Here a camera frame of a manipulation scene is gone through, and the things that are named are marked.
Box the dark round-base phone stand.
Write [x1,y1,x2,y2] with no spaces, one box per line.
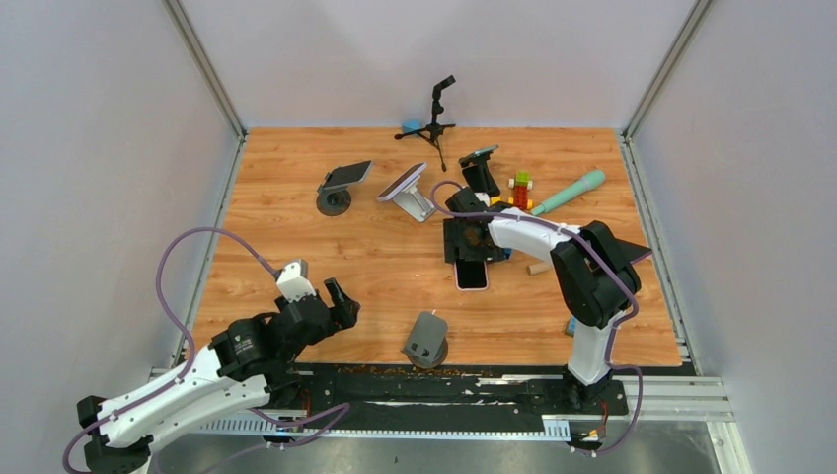
[316,188,351,216]

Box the teal small block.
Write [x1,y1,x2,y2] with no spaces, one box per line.
[401,119,424,134]

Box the purple dark smartphone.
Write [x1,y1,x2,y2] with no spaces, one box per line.
[619,239,652,265]

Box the blue phone on black stand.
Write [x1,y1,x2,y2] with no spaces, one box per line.
[458,145,498,168]

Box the lavender phone on white stand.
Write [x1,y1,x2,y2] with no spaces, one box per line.
[376,162,427,201]

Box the white folding phone stand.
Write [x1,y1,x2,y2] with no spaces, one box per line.
[393,185,436,222]

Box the wooden cylinder peg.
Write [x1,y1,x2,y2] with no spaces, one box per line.
[526,262,552,276]

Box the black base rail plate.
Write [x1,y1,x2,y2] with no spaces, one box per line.
[262,362,631,434]

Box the black phone stand rear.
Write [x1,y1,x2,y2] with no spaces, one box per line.
[461,161,500,198]

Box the light blue duplo brick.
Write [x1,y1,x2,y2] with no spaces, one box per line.
[564,317,577,337]

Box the black mini tripod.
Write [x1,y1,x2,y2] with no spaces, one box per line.
[394,75,456,172]

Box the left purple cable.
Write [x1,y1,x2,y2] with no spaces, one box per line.
[61,226,282,474]

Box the red green toy brick car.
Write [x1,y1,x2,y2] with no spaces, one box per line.
[506,171,534,211]

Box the grey phone on round stand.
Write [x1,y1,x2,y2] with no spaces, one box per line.
[323,160,372,192]

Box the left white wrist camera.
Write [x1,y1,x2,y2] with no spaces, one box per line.
[275,258,315,302]

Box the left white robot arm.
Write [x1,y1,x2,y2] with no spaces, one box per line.
[77,274,360,473]

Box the grey round-base phone stand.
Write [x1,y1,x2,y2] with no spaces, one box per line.
[401,311,448,369]

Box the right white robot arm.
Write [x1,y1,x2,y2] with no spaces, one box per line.
[436,188,642,413]

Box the teal cylinder toy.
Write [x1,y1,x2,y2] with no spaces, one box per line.
[530,170,606,215]

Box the pink case smartphone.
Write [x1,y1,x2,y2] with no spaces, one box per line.
[453,260,489,291]

